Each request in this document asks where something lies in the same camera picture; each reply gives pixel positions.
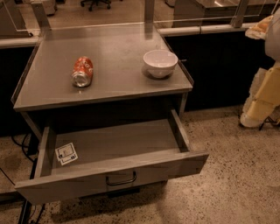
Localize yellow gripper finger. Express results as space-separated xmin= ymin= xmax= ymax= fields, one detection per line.
xmin=240 ymin=62 xmax=280 ymax=128

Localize red coke can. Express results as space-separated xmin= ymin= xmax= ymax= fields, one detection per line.
xmin=72 ymin=56 xmax=94 ymax=88

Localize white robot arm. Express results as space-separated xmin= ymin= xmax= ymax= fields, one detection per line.
xmin=240 ymin=9 xmax=280 ymax=128

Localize grey cabinet with counter top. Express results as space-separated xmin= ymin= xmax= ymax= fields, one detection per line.
xmin=14 ymin=23 xmax=193 ymax=136

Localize open grey top drawer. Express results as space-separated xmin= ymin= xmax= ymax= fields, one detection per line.
xmin=15 ymin=110 xmax=209 ymax=205

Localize white ceramic bowl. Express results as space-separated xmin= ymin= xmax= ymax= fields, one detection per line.
xmin=143 ymin=50 xmax=178 ymax=78

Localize white tag sticker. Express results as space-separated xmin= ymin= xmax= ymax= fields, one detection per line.
xmin=55 ymin=143 xmax=78 ymax=165

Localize grey horizontal rail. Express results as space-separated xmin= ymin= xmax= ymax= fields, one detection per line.
xmin=157 ymin=23 xmax=256 ymax=37

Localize black drawer handle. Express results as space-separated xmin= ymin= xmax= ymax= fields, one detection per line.
xmin=106 ymin=171 xmax=137 ymax=186

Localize black floor cables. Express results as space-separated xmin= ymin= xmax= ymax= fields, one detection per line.
xmin=10 ymin=133 xmax=38 ymax=163

